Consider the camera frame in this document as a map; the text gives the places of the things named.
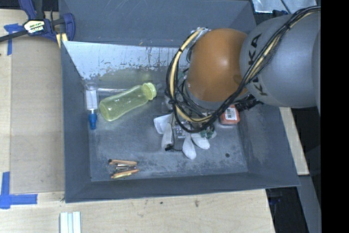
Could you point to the clear syringe with blue tip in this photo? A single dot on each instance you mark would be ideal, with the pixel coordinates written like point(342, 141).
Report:
point(91, 98)

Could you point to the grey metal bin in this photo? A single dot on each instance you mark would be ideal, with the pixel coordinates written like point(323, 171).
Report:
point(141, 21)

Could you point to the yellow-green clear plastic bottle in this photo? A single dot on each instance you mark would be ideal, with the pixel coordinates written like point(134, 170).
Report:
point(122, 102)

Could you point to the orange box with barcode label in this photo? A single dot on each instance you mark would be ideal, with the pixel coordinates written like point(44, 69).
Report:
point(230, 116)

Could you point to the white cloth glove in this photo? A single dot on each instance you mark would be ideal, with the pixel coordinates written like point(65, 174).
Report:
point(189, 148)

